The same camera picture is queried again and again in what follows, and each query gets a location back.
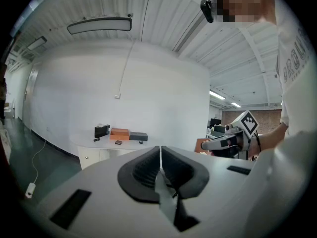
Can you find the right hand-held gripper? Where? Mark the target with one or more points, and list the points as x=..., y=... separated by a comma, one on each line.
x=248, y=123

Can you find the person's right forearm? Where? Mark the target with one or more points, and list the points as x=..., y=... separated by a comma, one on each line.
x=270, y=138

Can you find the dark square makeup compact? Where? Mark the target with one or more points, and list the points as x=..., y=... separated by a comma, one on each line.
x=118, y=142

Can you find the orange box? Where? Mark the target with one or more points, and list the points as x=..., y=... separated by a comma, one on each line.
x=119, y=134

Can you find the person's head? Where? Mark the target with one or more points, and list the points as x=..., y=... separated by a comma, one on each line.
x=265, y=6

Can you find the long fluorescent tube light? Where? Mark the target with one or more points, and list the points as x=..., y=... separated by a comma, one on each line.
x=217, y=94

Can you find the dark grey flat case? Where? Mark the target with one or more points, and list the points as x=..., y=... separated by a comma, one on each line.
x=138, y=136

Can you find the small oblong ceiling light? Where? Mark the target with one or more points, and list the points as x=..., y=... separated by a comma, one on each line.
x=37, y=43

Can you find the person's white printed t-shirt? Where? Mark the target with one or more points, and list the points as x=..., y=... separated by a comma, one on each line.
x=297, y=83

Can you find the white power adapter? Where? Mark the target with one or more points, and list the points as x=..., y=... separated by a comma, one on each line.
x=30, y=190

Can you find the large oblong ceiling light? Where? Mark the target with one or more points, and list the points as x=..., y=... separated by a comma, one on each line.
x=99, y=26

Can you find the brown wooden desk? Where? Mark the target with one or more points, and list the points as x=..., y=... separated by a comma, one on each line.
x=201, y=145

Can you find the white door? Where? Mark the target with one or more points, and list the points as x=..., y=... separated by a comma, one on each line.
x=30, y=95

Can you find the white table with cabinet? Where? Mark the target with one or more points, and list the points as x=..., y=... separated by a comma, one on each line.
x=104, y=146

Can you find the white wall socket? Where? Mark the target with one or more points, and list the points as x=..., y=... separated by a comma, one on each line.
x=117, y=96

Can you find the black computer monitor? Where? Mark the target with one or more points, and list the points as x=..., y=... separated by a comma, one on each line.
x=216, y=122

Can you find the short fluorescent tube light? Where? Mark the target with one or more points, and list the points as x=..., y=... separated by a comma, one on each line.
x=235, y=104

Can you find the black head-worn camera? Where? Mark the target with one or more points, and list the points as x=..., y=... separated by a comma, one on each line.
x=207, y=9

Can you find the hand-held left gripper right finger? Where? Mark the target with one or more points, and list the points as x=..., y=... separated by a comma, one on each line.
x=183, y=177

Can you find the black tissue box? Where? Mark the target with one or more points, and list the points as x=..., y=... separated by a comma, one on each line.
x=101, y=131

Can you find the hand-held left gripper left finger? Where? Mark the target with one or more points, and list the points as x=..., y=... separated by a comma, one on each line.
x=138, y=180

